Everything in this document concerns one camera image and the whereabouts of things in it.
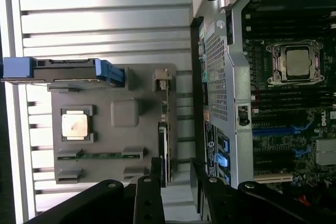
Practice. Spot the loose green RAM stick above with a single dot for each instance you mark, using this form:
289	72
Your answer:
105	155

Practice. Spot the silver chipset heatsink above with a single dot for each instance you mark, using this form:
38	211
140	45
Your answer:
325	153

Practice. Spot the white expansion slot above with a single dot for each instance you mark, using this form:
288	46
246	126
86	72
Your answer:
273	178

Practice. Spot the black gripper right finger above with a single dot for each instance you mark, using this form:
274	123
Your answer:
218	203

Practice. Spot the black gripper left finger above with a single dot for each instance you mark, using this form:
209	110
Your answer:
147	200

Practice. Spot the CPU in motherboard socket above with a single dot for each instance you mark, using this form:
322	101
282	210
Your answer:
273	77

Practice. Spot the installed silver CPU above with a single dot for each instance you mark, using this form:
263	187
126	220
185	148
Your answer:
298	64

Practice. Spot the green Dell motherboard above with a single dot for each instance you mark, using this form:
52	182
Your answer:
275	142

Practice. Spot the blue expansion slot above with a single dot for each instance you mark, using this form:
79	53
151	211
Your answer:
273	131

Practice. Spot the grey plastic parts rack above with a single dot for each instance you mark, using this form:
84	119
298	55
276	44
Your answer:
110	134

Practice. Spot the loose silver CPU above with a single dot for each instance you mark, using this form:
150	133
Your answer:
74	125

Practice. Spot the hard disk in blue carrier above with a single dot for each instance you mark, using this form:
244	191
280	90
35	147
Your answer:
65	72

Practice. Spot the open black PC case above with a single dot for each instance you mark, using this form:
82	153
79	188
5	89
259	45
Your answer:
236	77

